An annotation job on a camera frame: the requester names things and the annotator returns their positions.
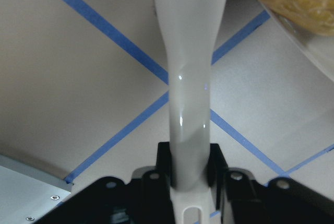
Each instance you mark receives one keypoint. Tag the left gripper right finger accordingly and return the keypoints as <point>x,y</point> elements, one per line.
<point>241,199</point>

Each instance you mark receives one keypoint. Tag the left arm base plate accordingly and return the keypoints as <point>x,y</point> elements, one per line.
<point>28,193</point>

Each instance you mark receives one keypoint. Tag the cream plastic dustpan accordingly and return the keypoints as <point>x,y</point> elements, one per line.
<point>317,49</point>

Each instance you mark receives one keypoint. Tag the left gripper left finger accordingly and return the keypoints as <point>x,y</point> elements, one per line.
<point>145,199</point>

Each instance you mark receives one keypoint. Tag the cream hand brush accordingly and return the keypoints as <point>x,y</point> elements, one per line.
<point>189,29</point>

